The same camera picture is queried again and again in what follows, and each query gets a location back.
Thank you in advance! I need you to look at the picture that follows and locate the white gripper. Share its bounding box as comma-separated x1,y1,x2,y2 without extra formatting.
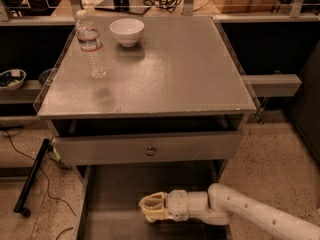
139,190,189,223

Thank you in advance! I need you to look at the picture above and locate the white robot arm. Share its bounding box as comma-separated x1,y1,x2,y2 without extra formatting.
139,183,320,240

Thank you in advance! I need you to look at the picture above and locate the grey open middle drawer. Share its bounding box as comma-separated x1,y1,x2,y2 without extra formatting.
72,161,233,240

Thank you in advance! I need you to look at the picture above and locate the round brass drawer knob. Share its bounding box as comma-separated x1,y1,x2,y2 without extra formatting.
146,146,156,156

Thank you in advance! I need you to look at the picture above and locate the grey top drawer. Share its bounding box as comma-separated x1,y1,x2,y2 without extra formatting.
53,131,242,165

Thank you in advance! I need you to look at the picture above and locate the grey drawer cabinet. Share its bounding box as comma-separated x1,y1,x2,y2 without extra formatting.
33,15,261,240

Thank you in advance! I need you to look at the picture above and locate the black bar on floor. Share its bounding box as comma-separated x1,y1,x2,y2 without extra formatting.
14,139,50,217

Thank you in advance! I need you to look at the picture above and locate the grey side shelf ledge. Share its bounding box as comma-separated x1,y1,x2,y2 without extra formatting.
243,74,302,97

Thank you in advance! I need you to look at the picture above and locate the dark glass bowl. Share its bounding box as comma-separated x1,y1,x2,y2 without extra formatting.
38,68,57,85

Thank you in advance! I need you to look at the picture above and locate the white ceramic bowl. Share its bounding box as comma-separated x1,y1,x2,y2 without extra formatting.
110,18,144,47

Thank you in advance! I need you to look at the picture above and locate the clear plastic water bottle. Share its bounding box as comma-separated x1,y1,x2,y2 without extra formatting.
75,10,107,79

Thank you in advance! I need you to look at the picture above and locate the bowl with small items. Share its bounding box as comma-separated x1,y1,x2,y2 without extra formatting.
0,69,26,90

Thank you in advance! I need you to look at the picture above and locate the black monitor stand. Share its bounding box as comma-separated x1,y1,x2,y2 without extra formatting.
95,0,150,15

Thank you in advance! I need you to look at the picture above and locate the black floor cable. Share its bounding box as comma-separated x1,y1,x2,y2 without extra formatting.
0,125,78,240

